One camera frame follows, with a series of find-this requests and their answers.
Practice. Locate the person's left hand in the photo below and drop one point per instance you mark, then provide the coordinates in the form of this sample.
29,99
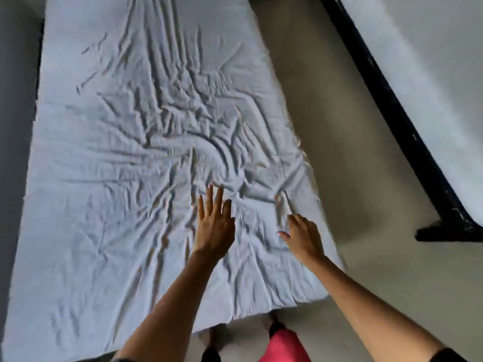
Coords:
213,229

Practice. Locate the person's right hand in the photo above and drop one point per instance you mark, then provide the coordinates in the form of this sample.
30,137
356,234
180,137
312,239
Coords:
305,241

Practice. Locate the light blue bed sheet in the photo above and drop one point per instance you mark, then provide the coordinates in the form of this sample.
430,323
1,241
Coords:
132,128

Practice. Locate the person's left forearm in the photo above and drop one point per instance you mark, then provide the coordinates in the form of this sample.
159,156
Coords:
170,309

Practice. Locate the person's right forearm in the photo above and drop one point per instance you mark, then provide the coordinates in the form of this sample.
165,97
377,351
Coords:
362,312

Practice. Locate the person's black trousers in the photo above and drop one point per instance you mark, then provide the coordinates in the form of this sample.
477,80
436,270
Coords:
277,329

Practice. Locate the person's left foot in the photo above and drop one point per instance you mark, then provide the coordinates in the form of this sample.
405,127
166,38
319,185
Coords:
213,335

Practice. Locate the person's pink garment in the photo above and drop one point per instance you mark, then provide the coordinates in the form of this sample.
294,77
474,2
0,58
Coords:
285,348

